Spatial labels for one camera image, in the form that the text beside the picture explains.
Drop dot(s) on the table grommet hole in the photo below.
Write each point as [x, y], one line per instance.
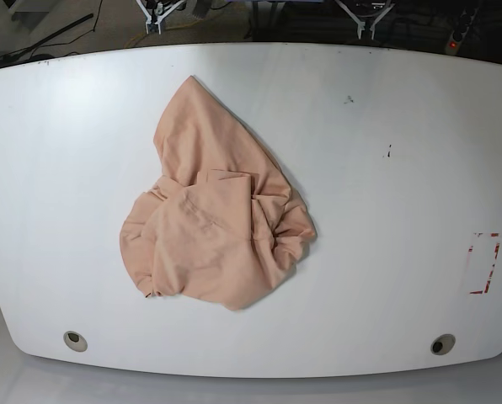
[443, 344]
[75, 341]

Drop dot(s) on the red tape rectangle marking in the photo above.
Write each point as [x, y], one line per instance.
[482, 257]

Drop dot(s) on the peach T-shirt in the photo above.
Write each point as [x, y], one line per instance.
[222, 224]

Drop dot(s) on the black power strip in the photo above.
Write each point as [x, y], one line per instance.
[462, 26]

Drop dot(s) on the left table grommet hole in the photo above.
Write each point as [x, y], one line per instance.
[75, 341]

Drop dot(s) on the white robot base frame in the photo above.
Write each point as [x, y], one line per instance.
[366, 14]
[156, 11]

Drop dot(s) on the right table grommet hole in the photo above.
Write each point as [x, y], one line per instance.
[443, 344]

